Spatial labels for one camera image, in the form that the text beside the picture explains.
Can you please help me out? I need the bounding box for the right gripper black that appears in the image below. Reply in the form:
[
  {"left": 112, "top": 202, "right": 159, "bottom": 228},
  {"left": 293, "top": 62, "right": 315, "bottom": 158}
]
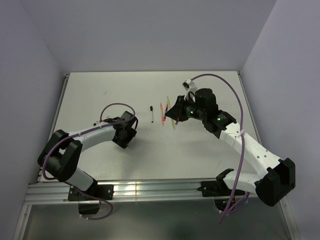
[{"left": 165, "top": 94, "right": 207, "bottom": 122}]

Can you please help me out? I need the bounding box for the yellow pen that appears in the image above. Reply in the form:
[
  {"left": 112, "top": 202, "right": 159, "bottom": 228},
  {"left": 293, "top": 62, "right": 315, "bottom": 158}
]
[{"left": 165, "top": 97, "right": 178, "bottom": 131}]

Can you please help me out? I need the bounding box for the red pen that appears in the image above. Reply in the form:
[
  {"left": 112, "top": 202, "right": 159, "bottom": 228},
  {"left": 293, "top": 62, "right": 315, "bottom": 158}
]
[{"left": 163, "top": 102, "right": 169, "bottom": 121}]

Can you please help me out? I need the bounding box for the orange pen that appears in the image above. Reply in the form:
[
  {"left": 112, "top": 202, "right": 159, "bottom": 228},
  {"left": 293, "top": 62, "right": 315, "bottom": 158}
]
[{"left": 159, "top": 102, "right": 165, "bottom": 127}]

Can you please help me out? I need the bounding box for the white pen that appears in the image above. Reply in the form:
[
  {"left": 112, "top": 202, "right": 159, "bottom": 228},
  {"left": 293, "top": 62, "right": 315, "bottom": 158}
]
[{"left": 149, "top": 105, "right": 154, "bottom": 123}]

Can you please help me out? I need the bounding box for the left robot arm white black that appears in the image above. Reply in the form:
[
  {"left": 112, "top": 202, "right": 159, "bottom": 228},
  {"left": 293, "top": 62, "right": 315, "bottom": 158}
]
[{"left": 37, "top": 111, "right": 139, "bottom": 200}]

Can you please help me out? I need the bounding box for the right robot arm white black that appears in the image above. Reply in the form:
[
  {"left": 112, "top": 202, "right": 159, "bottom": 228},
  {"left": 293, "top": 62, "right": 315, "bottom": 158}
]
[{"left": 165, "top": 88, "right": 296, "bottom": 207}]

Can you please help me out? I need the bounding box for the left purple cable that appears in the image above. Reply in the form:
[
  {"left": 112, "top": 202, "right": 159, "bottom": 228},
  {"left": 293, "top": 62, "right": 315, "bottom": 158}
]
[{"left": 41, "top": 102, "right": 137, "bottom": 181}]

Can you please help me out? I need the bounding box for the purple cable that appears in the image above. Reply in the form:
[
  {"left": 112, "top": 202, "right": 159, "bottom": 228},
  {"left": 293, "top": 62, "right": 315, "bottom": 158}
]
[
  {"left": 41, "top": 102, "right": 137, "bottom": 181},
  {"left": 191, "top": 73, "right": 251, "bottom": 225}
]

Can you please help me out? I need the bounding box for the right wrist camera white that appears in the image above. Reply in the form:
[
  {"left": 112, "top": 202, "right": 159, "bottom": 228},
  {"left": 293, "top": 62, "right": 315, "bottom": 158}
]
[{"left": 182, "top": 79, "right": 198, "bottom": 100}]

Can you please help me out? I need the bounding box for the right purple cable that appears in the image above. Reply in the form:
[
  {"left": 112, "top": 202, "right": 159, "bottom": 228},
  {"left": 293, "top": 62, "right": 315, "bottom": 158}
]
[{"left": 191, "top": 73, "right": 251, "bottom": 225}]

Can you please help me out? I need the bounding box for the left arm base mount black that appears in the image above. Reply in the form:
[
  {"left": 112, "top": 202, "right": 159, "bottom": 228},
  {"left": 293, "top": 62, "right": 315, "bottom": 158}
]
[{"left": 67, "top": 180, "right": 114, "bottom": 221}]

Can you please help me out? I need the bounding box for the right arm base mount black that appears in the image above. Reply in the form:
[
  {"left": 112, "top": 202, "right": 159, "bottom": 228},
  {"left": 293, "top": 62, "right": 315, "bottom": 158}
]
[{"left": 197, "top": 180, "right": 232, "bottom": 211}]

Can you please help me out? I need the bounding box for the aluminium rail frame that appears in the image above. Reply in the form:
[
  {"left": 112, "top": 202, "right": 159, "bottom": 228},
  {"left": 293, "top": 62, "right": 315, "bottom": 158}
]
[{"left": 23, "top": 72, "right": 286, "bottom": 208}]

